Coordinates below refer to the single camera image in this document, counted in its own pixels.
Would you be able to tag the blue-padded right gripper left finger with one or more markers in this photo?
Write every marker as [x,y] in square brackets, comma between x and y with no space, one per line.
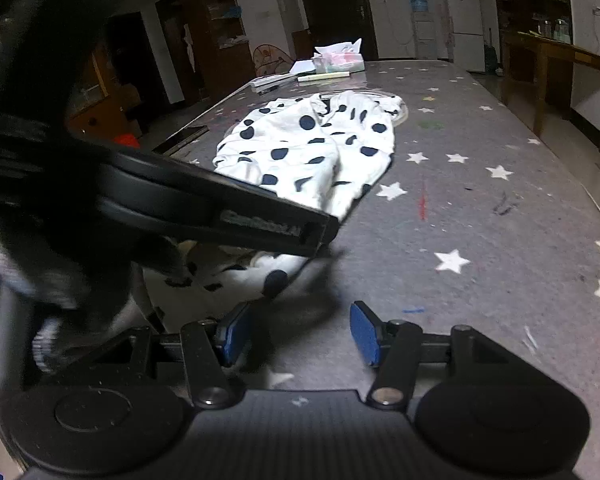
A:
[209,348]

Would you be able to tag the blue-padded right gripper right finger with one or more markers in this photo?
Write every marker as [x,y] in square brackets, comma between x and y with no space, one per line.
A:
[392,349]

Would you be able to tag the white navy polka dot garment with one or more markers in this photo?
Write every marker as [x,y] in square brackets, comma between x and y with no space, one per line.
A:
[323,152]

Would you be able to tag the red plastic stool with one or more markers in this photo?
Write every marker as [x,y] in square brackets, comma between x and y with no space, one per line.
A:
[126,139]

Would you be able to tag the black smartphone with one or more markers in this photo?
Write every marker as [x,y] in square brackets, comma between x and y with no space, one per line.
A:
[179,140]

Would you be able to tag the glass display cabinet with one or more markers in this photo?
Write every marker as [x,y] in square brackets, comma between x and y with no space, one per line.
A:
[207,45]

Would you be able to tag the white remote control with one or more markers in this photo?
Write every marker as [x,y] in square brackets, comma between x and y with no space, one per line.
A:
[270,80]

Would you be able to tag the round induction cooktop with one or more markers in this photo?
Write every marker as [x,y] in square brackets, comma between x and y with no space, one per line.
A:
[391,105]

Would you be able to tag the white paper sheets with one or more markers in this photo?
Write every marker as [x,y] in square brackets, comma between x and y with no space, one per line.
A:
[302,67]

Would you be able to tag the white pen box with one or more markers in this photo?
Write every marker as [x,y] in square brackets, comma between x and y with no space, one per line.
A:
[323,76]

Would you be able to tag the tissue pack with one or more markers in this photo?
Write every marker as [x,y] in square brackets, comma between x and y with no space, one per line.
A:
[339,58]

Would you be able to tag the water dispenser with blue bottle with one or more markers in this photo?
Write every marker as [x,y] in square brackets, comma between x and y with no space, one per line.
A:
[424,31]

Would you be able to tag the dark wooden side table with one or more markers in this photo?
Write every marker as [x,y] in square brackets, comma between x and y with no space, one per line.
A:
[554,62]

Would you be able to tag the white refrigerator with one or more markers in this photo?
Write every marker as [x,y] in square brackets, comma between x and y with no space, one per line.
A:
[466,35]

